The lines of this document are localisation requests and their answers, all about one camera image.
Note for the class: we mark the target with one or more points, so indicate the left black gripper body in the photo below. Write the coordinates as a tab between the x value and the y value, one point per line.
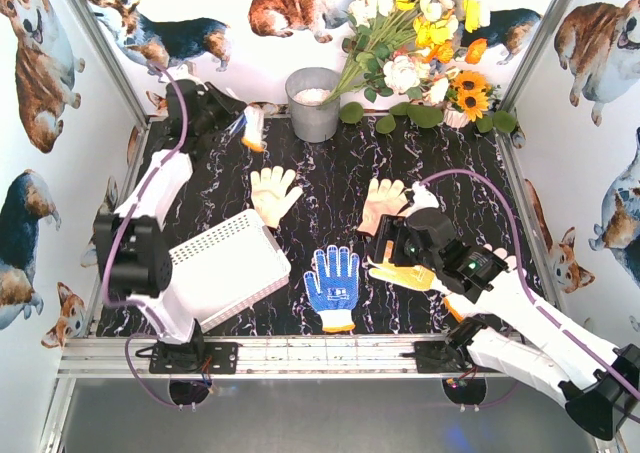
226	111

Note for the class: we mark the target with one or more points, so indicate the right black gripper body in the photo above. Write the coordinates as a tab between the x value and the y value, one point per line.
385	243

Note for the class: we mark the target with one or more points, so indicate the cream glove red cuff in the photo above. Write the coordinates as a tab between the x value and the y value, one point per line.
384	197

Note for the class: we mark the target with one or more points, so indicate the yellow dotted work glove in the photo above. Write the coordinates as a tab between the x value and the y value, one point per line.
415	278

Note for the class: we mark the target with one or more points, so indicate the blue dotted work glove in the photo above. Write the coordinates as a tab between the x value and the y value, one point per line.
333	287

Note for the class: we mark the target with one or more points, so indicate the white perforated storage basket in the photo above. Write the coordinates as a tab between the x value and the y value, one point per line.
228	268

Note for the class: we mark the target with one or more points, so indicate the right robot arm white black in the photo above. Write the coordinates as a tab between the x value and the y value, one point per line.
504	326

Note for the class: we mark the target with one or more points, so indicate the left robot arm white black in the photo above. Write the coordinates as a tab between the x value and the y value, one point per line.
132	255

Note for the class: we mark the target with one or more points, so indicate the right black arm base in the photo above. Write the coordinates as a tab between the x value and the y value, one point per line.
441	357

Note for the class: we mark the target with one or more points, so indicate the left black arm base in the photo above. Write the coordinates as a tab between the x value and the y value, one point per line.
212	357

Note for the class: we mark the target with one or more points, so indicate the grey metal bucket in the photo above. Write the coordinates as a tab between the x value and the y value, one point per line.
313	110

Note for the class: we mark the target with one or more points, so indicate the white glove orange cuff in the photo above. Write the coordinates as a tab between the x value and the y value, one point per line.
471	275

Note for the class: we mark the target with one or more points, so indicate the small sunflower pot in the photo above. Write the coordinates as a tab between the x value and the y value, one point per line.
470	98

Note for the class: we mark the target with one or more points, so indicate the artificial flower bouquet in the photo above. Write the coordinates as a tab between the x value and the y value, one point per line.
408	47

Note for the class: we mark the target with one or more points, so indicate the aluminium front rail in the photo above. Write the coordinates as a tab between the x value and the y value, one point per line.
280	357

